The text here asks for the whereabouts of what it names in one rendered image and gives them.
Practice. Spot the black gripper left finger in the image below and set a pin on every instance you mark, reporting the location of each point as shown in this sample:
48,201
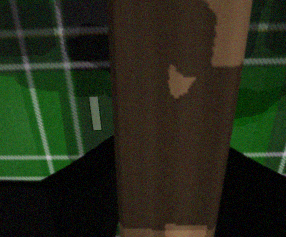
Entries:
78,201

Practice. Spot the dark brown wooden board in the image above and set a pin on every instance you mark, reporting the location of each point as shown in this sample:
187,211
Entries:
175,68

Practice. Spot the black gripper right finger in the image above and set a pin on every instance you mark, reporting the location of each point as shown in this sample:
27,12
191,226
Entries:
253,200

